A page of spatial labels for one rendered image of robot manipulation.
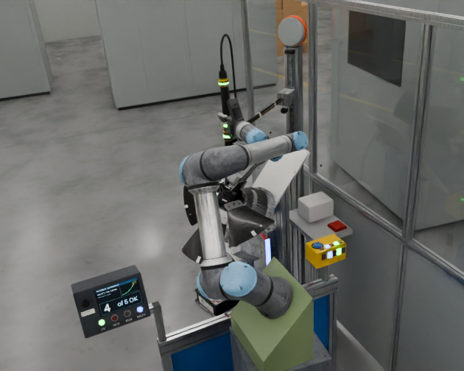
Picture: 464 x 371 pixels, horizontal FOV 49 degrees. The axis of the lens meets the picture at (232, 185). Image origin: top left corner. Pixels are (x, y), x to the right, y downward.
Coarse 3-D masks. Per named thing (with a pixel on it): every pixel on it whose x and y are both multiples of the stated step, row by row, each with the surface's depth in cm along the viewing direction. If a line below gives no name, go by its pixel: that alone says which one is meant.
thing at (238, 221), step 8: (240, 208) 248; (248, 208) 248; (232, 216) 244; (240, 216) 242; (248, 216) 242; (256, 216) 241; (264, 216) 240; (232, 224) 240; (240, 224) 239; (248, 224) 237; (256, 224) 236; (264, 224) 235; (272, 224) 233; (232, 232) 237; (240, 232) 235; (248, 232) 234; (256, 232) 232; (232, 240) 234; (240, 240) 232
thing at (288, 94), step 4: (284, 88) 284; (288, 88) 283; (292, 88) 282; (280, 92) 278; (284, 92) 278; (288, 92) 277; (292, 92) 279; (280, 96) 278; (284, 96) 277; (288, 96) 275; (292, 96) 280; (284, 100) 278; (288, 100) 276; (292, 100) 281; (280, 104) 280; (284, 104) 279; (288, 104) 277
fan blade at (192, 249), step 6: (198, 228) 259; (222, 228) 257; (198, 234) 258; (192, 240) 259; (198, 240) 257; (186, 246) 259; (192, 246) 258; (198, 246) 256; (186, 252) 259; (192, 252) 257; (198, 252) 256; (192, 258) 256
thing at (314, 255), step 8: (320, 240) 239; (328, 240) 239; (336, 240) 238; (312, 248) 234; (328, 248) 233; (336, 248) 234; (312, 256) 235; (320, 256) 232; (336, 256) 236; (344, 256) 239; (312, 264) 237; (320, 264) 234; (328, 264) 236
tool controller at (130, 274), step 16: (112, 272) 202; (128, 272) 199; (80, 288) 192; (96, 288) 192; (112, 288) 194; (128, 288) 196; (80, 304) 190; (96, 304) 192; (128, 304) 197; (144, 304) 200; (80, 320) 191; (96, 320) 193; (128, 320) 198
